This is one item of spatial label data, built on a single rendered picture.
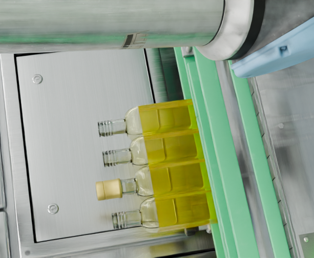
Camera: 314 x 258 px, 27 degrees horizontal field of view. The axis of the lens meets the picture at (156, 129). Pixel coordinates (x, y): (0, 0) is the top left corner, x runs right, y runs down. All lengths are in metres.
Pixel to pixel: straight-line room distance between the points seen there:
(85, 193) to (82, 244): 0.10
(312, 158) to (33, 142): 0.57
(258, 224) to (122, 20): 0.56
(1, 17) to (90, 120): 0.84
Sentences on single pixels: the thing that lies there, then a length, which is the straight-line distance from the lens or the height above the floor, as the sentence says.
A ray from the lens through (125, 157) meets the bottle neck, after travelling 1.16.
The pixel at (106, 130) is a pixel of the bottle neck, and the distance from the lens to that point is 1.17.
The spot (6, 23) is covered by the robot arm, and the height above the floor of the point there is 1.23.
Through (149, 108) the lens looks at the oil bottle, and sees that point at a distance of 1.18.
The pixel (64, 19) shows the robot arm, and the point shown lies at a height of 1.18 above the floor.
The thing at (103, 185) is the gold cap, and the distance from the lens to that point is 1.14.
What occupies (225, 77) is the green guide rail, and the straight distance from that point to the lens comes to 1.10.
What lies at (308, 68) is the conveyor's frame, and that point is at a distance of 1.12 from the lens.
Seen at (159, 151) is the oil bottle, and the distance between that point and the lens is 1.15.
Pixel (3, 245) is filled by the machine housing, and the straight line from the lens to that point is 1.28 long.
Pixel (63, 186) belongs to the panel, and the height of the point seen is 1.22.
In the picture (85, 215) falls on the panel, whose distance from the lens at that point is 1.27.
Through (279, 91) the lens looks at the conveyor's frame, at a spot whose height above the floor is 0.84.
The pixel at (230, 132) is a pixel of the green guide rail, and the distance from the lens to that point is 1.06.
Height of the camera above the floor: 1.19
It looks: 7 degrees down
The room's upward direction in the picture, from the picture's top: 98 degrees counter-clockwise
